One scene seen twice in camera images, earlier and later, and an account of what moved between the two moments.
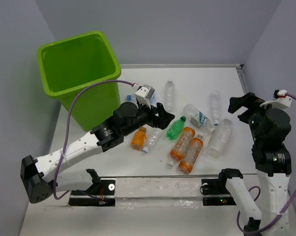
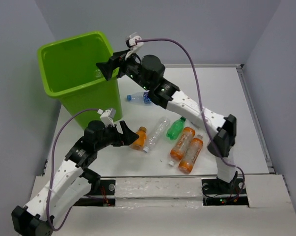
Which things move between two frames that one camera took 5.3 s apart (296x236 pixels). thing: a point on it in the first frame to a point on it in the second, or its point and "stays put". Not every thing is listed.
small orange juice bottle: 138,138 stays put
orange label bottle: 192,153 stays put
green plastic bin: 67,63 stays put
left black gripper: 161,122 to 126,138
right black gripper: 248,100 to 118,58
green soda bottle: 176,126 stays put
